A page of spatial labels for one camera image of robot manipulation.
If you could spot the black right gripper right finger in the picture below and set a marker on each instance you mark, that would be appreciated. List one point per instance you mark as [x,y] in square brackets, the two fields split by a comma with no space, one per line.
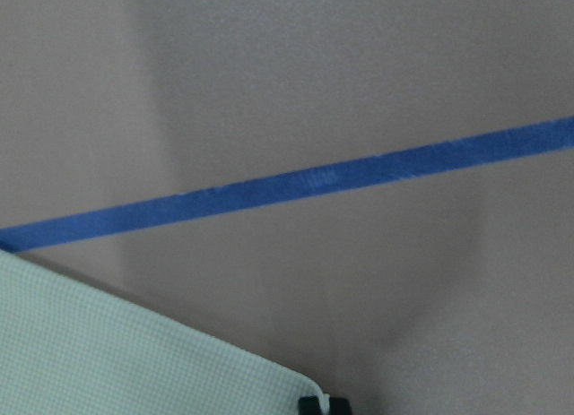
[340,406]

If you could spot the olive green long-sleeve shirt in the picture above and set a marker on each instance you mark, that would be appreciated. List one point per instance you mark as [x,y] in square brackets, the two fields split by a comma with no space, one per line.
[68,348]

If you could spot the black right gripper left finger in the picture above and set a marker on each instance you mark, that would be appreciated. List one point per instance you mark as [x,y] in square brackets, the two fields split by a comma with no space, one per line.
[309,405]

